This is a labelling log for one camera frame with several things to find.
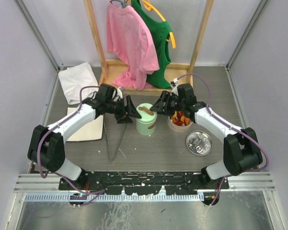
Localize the left aluminium frame post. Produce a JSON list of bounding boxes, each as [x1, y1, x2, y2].
[[13, 0, 64, 71]]

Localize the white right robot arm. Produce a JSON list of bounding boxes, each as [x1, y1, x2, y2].
[[150, 83, 263, 189]]

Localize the white slotted cable duct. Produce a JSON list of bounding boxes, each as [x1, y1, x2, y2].
[[24, 192, 204, 203]]

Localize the orange clothes hanger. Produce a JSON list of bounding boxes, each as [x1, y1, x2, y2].
[[139, 0, 177, 49]]

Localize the green t-shirt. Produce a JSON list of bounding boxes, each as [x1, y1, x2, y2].
[[131, 0, 172, 89]]

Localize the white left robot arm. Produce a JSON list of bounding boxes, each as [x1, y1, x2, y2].
[[27, 84, 141, 190]]

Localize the grey clothes hanger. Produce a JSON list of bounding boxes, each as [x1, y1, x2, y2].
[[109, 0, 130, 9]]

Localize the aluminium corner frame post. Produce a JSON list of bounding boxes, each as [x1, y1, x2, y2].
[[227, 0, 271, 70]]

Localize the wooden clothes rack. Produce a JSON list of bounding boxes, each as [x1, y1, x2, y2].
[[84, 0, 213, 95]]

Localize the white square plate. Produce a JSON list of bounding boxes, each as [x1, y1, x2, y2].
[[63, 106, 103, 142]]

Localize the orange fried shrimp piece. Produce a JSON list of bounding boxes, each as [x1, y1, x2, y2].
[[184, 117, 191, 126]]

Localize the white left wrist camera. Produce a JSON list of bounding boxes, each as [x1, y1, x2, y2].
[[116, 86, 125, 100]]

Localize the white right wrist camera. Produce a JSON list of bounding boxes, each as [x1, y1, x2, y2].
[[170, 78, 179, 96]]

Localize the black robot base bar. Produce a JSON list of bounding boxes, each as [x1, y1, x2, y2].
[[57, 171, 229, 196]]

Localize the metal serving tongs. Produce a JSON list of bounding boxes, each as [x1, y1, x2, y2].
[[103, 118, 128, 164]]

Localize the pink t-shirt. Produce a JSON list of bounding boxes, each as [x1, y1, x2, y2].
[[107, 3, 159, 90]]

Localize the round silver tin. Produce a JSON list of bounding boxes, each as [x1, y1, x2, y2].
[[167, 116, 193, 133]]

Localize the white cloth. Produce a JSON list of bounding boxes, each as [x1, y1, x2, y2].
[[58, 62, 98, 105]]

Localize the mint green tin canister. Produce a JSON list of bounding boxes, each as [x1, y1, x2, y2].
[[136, 115, 157, 136]]

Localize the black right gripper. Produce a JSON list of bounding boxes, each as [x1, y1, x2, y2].
[[150, 91, 185, 117]]

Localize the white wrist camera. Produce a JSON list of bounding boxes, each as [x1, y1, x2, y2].
[[116, 86, 125, 100], [170, 78, 179, 96]]

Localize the mint green canister lid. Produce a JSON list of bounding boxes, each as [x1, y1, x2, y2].
[[136, 103, 157, 124]]

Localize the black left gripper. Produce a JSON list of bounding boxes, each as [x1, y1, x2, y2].
[[105, 95, 141, 124]]

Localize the silver embossed tin lid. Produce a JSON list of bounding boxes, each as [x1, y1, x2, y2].
[[186, 131, 213, 156]]

